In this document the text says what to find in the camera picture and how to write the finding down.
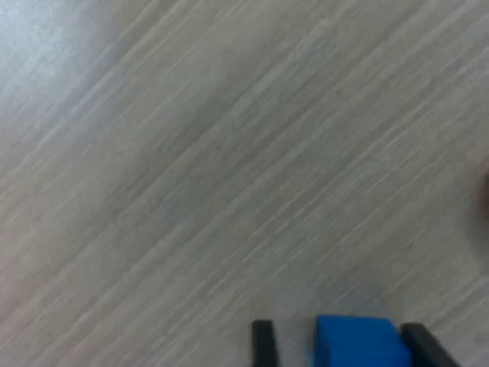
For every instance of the blue wooden cube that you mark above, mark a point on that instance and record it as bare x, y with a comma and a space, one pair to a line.
359, 344

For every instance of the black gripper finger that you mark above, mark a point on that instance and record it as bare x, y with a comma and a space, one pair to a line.
264, 344
429, 348

